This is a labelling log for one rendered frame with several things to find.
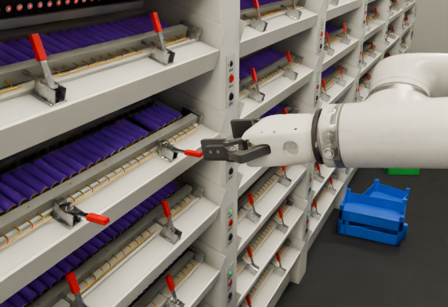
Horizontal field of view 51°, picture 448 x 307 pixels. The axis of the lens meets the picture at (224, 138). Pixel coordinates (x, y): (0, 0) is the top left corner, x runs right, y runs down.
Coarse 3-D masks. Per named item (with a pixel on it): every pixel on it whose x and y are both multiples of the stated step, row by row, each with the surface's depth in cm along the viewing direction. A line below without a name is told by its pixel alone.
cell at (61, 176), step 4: (36, 160) 77; (40, 160) 77; (36, 164) 77; (40, 164) 77; (44, 164) 77; (48, 164) 77; (40, 168) 77; (44, 168) 76; (48, 168) 76; (52, 168) 77; (48, 172) 76; (52, 172) 76; (56, 172) 76; (60, 172) 76; (52, 176) 76; (56, 176) 76; (60, 176) 76; (64, 176) 76; (60, 180) 75
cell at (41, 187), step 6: (18, 168) 74; (12, 174) 74; (18, 174) 74; (24, 174) 74; (24, 180) 73; (30, 180) 73; (36, 180) 73; (30, 186) 73; (36, 186) 72; (42, 186) 72
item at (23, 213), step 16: (176, 128) 98; (144, 144) 90; (112, 160) 82; (128, 160) 86; (144, 160) 88; (80, 176) 76; (96, 176) 78; (48, 192) 71; (64, 192) 72; (16, 208) 66; (32, 208) 67; (48, 208) 70; (0, 224) 63; (16, 224) 65; (32, 224) 66
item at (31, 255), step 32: (160, 96) 111; (32, 160) 80; (160, 160) 91; (192, 160) 99; (96, 192) 78; (128, 192) 80; (96, 224) 74; (0, 256) 62; (32, 256) 63; (64, 256) 70; (0, 288) 59
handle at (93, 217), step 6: (72, 204) 69; (72, 210) 70; (78, 210) 69; (84, 216) 68; (90, 216) 67; (96, 216) 67; (102, 216) 67; (96, 222) 67; (102, 222) 66; (108, 222) 67
